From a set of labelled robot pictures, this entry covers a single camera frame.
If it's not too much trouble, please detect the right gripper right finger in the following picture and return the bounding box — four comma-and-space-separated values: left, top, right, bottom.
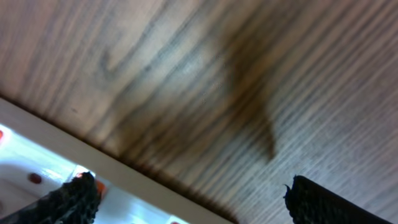
284, 175, 390, 224

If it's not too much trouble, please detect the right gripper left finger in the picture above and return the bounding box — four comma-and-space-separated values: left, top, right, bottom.
1, 172, 101, 224

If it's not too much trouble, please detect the white power strip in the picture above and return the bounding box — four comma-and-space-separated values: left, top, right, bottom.
1, 100, 226, 224

